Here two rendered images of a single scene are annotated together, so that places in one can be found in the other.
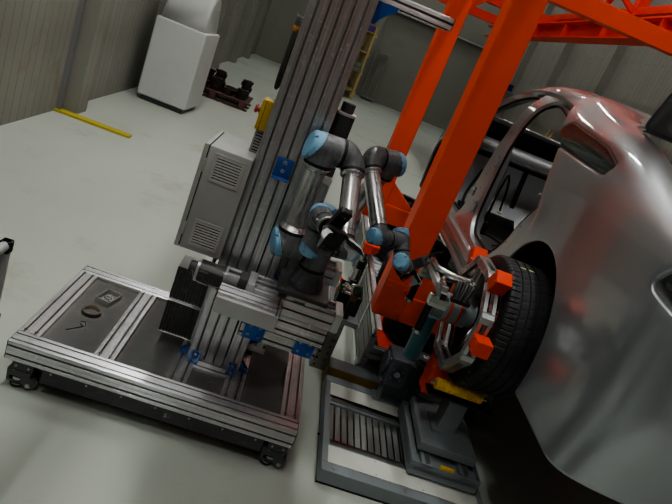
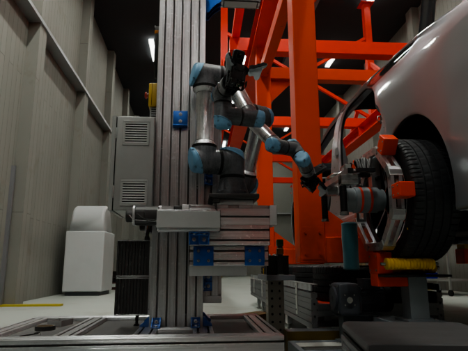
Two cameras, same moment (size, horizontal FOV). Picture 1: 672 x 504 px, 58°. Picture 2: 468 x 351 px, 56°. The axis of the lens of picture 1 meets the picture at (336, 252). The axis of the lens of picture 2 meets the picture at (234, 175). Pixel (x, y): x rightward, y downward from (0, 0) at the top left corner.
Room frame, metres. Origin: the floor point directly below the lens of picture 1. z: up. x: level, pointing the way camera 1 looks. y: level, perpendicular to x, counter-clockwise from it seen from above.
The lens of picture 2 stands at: (0.35, -0.03, 0.50)
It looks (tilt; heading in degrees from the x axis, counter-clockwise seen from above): 12 degrees up; 3
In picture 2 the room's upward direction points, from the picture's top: straight up
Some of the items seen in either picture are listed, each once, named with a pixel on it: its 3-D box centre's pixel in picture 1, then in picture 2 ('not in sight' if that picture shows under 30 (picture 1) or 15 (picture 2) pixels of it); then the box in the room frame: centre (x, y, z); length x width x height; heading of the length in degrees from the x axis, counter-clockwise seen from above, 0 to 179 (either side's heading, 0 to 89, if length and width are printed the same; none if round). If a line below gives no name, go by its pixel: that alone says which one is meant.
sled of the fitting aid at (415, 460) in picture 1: (436, 443); not in sight; (2.72, -0.86, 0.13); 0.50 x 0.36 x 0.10; 7
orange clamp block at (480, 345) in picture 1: (480, 346); (402, 190); (2.42, -0.73, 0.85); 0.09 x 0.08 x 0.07; 7
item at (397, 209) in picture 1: (413, 210); (297, 247); (5.13, -0.48, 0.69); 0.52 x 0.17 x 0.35; 97
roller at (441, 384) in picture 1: (458, 390); (409, 263); (2.62, -0.80, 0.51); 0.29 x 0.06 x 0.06; 97
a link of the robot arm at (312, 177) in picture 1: (305, 197); (205, 117); (2.32, 0.19, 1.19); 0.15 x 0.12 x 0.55; 112
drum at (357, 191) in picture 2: (451, 308); (363, 200); (2.72, -0.62, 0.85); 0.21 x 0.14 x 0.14; 97
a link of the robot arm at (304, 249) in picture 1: (316, 242); (226, 115); (2.08, 0.08, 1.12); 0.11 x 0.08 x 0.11; 112
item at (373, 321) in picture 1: (366, 268); (281, 291); (4.43, -0.27, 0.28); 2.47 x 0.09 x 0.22; 7
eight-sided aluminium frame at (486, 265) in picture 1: (465, 313); (375, 200); (2.73, -0.69, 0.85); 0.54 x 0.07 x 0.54; 7
